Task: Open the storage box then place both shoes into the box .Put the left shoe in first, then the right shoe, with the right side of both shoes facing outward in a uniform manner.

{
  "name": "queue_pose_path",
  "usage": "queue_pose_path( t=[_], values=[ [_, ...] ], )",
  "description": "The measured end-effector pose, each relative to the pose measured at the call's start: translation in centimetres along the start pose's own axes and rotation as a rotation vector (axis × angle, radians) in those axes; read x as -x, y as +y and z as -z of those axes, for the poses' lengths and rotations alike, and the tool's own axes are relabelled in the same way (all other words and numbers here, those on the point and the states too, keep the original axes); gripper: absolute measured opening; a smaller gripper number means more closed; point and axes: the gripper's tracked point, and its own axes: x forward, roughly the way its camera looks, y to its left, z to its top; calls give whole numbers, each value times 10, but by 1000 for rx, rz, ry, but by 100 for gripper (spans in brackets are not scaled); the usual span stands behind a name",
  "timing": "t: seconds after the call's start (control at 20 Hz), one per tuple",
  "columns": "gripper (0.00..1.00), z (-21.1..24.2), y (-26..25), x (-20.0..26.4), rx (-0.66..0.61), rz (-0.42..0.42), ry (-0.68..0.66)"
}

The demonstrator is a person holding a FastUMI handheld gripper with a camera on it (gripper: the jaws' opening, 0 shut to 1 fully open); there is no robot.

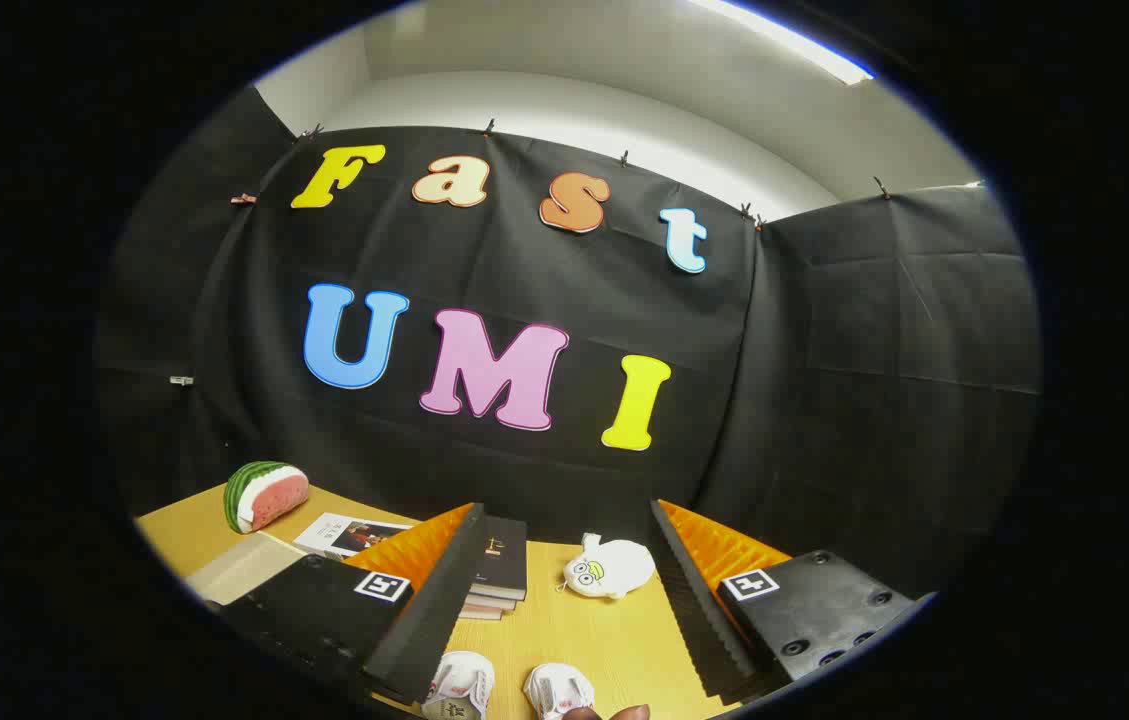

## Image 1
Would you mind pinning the white plush toy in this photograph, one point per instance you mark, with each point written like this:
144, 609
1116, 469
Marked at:
614, 570

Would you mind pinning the black cover book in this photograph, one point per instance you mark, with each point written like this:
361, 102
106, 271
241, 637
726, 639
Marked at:
504, 560

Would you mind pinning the dark brown book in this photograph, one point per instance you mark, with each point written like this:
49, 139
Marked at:
492, 603

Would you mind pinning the beige fabric storage box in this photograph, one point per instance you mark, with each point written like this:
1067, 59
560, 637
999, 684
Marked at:
244, 570

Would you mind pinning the watermelon slice toy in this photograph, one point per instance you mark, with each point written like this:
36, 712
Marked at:
264, 495

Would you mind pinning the black backdrop cloth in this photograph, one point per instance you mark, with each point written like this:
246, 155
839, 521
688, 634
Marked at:
544, 300

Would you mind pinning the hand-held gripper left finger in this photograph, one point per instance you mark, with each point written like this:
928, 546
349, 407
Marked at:
424, 620

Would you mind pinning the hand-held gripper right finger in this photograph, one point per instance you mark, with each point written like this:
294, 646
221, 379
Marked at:
699, 600

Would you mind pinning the reddish brown book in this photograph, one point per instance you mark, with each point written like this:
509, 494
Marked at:
480, 612

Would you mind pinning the white portrait cover book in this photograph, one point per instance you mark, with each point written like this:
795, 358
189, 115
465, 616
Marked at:
349, 535

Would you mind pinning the white shoe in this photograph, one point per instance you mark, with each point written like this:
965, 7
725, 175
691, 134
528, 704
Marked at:
559, 690
459, 685

